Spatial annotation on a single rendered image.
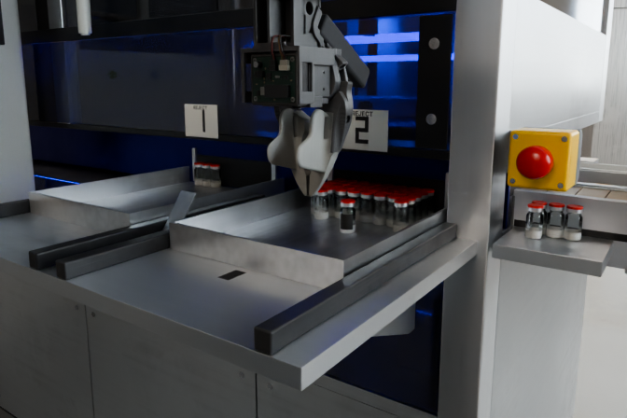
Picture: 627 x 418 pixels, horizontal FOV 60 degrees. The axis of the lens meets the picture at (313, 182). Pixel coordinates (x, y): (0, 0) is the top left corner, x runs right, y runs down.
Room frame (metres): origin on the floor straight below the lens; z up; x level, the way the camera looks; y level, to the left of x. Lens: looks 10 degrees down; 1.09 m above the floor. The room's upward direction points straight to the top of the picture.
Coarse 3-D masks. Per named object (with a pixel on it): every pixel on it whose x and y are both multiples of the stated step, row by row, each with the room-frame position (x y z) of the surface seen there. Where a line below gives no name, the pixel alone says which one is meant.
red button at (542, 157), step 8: (520, 152) 0.64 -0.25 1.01; (528, 152) 0.63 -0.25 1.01; (536, 152) 0.63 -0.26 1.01; (544, 152) 0.63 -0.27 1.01; (520, 160) 0.64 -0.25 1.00; (528, 160) 0.63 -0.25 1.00; (536, 160) 0.63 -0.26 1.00; (544, 160) 0.62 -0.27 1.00; (552, 160) 0.63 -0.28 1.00; (520, 168) 0.64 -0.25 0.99; (528, 168) 0.63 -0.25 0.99; (536, 168) 0.63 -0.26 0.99; (544, 168) 0.62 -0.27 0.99; (528, 176) 0.63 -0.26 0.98; (536, 176) 0.63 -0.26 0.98
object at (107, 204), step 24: (48, 192) 0.88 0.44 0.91; (72, 192) 0.91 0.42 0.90; (96, 192) 0.95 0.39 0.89; (120, 192) 0.99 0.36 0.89; (144, 192) 1.01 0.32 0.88; (168, 192) 1.01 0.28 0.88; (216, 192) 1.01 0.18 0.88; (240, 192) 0.89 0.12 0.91; (264, 192) 0.94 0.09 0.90; (48, 216) 0.83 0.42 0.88; (72, 216) 0.79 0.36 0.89; (96, 216) 0.75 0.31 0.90; (120, 216) 0.72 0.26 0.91; (144, 216) 0.73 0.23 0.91
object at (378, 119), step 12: (360, 120) 0.80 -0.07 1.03; (372, 120) 0.79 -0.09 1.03; (384, 120) 0.78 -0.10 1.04; (348, 132) 0.81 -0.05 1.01; (360, 132) 0.80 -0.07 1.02; (372, 132) 0.79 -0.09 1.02; (384, 132) 0.78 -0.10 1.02; (348, 144) 0.81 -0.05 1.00; (360, 144) 0.80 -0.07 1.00; (372, 144) 0.79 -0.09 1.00; (384, 144) 0.78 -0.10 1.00
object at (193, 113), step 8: (192, 104) 1.01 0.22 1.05; (200, 104) 1.00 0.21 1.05; (208, 104) 0.98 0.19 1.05; (216, 104) 0.97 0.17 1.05; (192, 112) 1.01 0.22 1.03; (200, 112) 1.00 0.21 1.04; (208, 112) 0.98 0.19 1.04; (216, 112) 0.97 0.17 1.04; (192, 120) 1.01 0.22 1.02; (200, 120) 1.00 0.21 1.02; (208, 120) 0.98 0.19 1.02; (216, 120) 0.97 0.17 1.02; (192, 128) 1.01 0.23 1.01; (200, 128) 1.00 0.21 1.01; (208, 128) 0.98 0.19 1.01; (216, 128) 0.97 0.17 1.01; (200, 136) 1.00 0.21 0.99; (208, 136) 0.98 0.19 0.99; (216, 136) 0.97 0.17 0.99
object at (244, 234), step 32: (288, 192) 0.86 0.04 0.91; (192, 224) 0.69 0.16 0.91; (224, 224) 0.74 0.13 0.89; (256, 224) 0.78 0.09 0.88; (288, 224) 0.78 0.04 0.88; (320, 224) 0.78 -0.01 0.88; (416, 224) 0.66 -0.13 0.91; (224, 256) 0.61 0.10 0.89; (256, 256) 0.58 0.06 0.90; (288, 256) 0.55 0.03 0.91; (320, 256) 0.53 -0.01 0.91; (352, 256) 0.53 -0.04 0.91
